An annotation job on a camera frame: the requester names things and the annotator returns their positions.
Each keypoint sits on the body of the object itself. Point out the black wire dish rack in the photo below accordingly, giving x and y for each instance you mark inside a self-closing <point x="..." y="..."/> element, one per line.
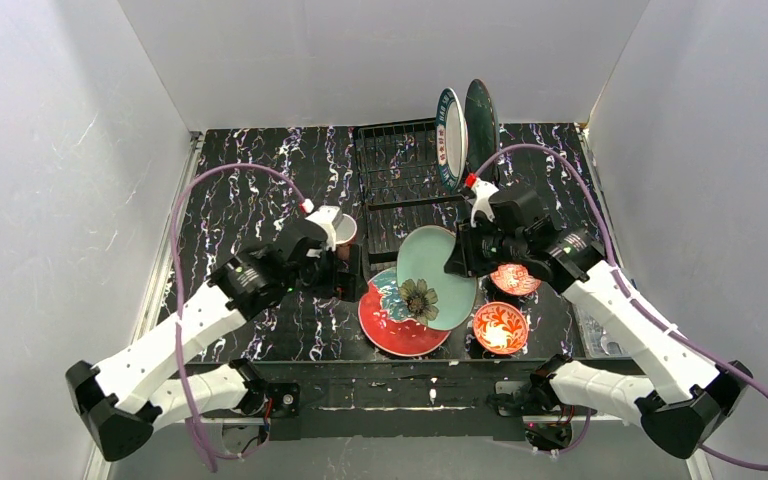
<point x="400" y="186"/>

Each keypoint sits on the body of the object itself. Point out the clear plastic box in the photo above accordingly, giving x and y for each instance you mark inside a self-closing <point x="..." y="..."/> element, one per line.
<point x="595" y="339"/>

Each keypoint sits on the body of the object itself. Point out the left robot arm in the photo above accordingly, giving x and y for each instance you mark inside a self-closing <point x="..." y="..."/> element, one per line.
<point x="124" y="399"/>

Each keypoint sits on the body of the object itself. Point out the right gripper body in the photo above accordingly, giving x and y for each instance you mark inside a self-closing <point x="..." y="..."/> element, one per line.
<point x="462" y="250"/>

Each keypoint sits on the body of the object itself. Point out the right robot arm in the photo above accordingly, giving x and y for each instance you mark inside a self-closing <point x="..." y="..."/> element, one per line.
<point x="679" y="399"/>

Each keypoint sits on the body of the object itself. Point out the red teal floral plate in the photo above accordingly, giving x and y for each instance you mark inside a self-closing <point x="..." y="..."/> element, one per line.
<point x="385" y="320"/>

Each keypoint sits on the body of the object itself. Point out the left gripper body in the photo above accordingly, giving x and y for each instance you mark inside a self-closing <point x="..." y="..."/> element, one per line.
<point x="346" y="275"/>

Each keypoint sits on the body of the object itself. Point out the light green flower plate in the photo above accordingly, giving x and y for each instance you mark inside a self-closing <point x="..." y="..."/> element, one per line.
<point x="432" y="297"/>

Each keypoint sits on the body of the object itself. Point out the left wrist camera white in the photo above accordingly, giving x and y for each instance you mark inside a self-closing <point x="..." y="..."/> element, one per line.
<point x="326" y="217"/>

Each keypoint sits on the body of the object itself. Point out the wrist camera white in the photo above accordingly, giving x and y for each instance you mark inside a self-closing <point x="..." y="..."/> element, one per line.
<point x="326" y="217"/>
<point x="483" y="191"/>

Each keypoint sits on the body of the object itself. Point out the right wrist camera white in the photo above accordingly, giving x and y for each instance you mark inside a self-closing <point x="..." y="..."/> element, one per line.
<point x="483" y="191"/>

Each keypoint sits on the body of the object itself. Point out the green rim lettered plate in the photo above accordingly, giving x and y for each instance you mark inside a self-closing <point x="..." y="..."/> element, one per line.
<point x="451" y="142"/>

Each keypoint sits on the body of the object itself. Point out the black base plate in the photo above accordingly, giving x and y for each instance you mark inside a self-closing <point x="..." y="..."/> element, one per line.
<point x="388" y="399"/>

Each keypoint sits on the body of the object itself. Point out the orange floral pattern bowl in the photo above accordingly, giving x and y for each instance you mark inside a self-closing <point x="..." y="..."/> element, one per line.
<point x="500" y="328"/>

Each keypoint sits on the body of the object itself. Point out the large brown mug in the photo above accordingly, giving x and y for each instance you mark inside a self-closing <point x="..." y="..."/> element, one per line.
<point x="346" y="232"/>

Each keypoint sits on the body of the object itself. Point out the red geometric pattern bowl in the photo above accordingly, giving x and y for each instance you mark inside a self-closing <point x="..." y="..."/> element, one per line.
<point x="514" y="280"/>

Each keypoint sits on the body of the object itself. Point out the dark blue glazed plate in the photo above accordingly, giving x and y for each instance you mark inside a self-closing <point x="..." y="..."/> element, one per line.
<point x="482" y="126"/>

